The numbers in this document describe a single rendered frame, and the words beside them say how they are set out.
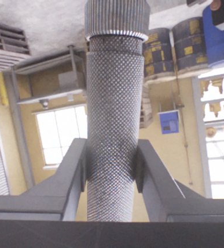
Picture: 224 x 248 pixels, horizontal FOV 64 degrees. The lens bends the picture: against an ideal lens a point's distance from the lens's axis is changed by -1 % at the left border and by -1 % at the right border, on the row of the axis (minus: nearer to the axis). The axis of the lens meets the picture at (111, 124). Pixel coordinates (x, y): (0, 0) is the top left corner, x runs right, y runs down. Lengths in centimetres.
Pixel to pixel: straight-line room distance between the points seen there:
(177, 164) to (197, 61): 273
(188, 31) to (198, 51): 39
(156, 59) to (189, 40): 60
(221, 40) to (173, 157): 299
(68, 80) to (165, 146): 306
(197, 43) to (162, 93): 173
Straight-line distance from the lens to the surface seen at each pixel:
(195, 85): 467
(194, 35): 353
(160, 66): 342
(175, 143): 493
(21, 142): 668
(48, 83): 602
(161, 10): 312
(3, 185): 643
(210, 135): 853
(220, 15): 188
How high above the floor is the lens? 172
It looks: 4 degrees up
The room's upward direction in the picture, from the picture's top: 171 degrees clockwise
